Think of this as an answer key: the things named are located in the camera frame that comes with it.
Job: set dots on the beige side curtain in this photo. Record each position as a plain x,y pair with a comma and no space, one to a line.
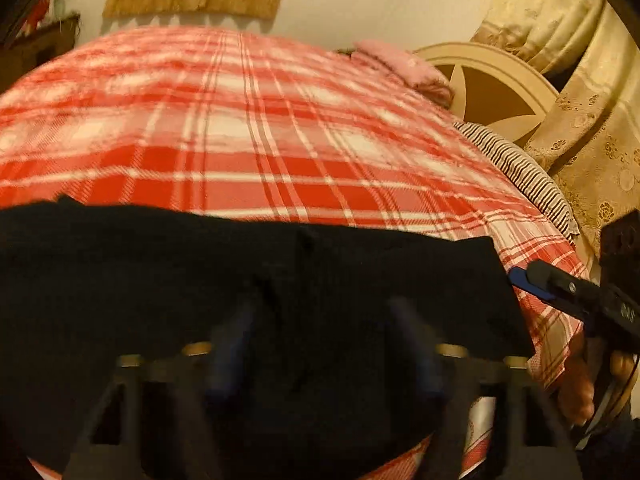
589,141

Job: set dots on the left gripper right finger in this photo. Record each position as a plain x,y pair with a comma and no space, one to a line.
490,419

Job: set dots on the dark wooden desk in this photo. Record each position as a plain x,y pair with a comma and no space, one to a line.
42,46

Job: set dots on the black pants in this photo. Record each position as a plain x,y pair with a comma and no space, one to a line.
322,330

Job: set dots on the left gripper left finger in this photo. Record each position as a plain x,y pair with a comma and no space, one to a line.
155,420

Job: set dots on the red gift bag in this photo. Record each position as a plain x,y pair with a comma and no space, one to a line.
38,14

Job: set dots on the red plaid bed sheet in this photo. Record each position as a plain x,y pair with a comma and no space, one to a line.
252,128

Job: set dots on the pink folded blanket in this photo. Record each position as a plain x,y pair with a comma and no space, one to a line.
403,66

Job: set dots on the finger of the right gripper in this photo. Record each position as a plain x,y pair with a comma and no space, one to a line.
555,287

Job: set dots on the right hand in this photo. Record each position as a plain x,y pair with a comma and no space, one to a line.
576,390

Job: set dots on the striped pillow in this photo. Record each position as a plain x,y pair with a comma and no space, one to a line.
526,175

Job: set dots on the cream wooden headboard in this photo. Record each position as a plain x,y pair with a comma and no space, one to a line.
493,88

